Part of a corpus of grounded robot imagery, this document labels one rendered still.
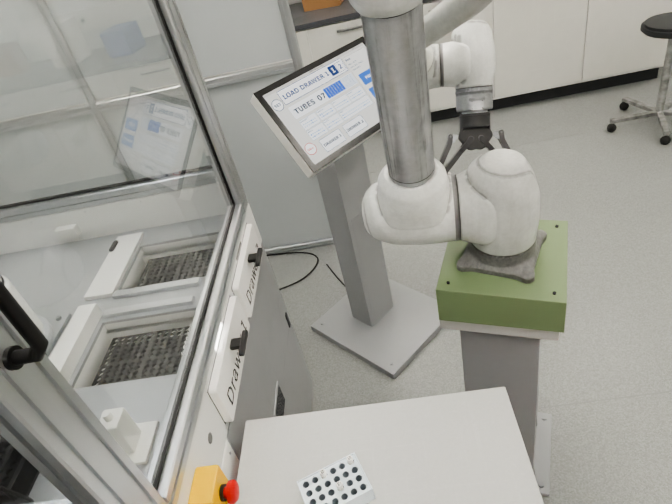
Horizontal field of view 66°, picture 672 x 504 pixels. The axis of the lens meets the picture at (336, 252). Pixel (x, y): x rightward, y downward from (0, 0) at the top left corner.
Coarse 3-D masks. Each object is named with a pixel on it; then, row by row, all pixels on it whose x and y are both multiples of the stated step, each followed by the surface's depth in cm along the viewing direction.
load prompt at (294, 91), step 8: (328, 64) 174; (336, 64) 176; (344, 64) 177; (320, 72) 172; (328, 72) 173; (336, 72) 175; (344, 72) 176; (304, 80) 168; (312, 80) 170; (320, 80) 171; (328, 80) 172; (288, 88) 165; (296, 88) 166; (304, 88) 167; (312, 88) 169; (280, 96) 163; (288, 96) 164; (296, 96) 165
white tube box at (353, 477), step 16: (336, 464) 100; (352, 464) 99; (304, 480) 99; (320, 480) 98; (336, 480) 99; (352, 480) 97; (368, 480) 96; (304, 496) 96; (320, 496) 96; (336, 496) 95; (352, 496) 94; (368, 496) 95
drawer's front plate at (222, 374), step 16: (240, 304) 128; (224, 320) 120; (240, 320) 126; (224, 336) 115; (224, 352) 111; (224, 368) 110; (240, 368) 120; (224, 384) 108; (224, 400) 107; (224, 416) 108
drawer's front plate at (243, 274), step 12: (252, 228) 150; (252, 240) 148; (240, 252) 140; (252, 252) 146; (240, 264) 136; (252, 264) 144; (240, 276) 132; (252, 276) 142; (240, 288) 130; (252, 288) 140; (240, 300) 131; (252, 300) 138
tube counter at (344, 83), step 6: (342, 78) 175; (348, 78) 176; (354, 78) 177; (330, 84) 172; (336, 84) 173; (342, 84) 174; (348, 84) 175; (354, 84) 176; (324, 90) 170; (330, 90) 172; (336, 90) 173; (342, 90) 174; (318, 96) 169; (324, 96) 170; (330, 96) 171; (324, 102) 169
